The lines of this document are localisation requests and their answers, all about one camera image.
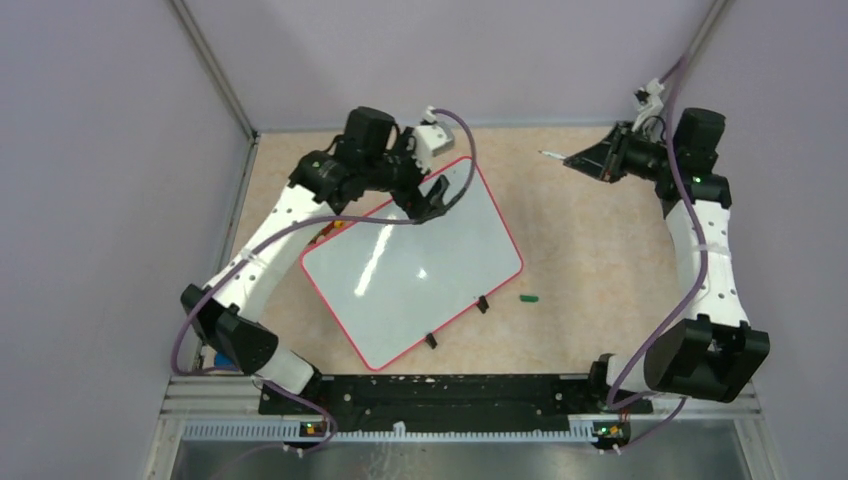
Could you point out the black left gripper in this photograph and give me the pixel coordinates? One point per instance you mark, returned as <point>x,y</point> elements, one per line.
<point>418,207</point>

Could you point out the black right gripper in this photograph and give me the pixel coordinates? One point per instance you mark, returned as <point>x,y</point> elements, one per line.
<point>603,160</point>

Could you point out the pink framed whiteboard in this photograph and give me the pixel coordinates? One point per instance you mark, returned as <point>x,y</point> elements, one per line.
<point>391,286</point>

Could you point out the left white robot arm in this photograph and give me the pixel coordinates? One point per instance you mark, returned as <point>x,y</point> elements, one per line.
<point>373,153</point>

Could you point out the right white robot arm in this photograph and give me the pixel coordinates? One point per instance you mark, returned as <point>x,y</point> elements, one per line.
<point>706,348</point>

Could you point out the red yellow toy brick car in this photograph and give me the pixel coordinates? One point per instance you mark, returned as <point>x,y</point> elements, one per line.
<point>331,228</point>

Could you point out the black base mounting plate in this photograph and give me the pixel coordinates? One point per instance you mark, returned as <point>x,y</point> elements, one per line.
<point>498,403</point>

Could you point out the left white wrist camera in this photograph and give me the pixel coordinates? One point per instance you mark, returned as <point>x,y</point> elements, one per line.
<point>432,138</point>

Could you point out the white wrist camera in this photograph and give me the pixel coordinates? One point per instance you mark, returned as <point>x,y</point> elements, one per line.
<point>648,102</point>
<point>432,138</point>

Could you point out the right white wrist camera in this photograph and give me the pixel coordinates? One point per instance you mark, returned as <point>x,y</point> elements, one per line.
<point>648,102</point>

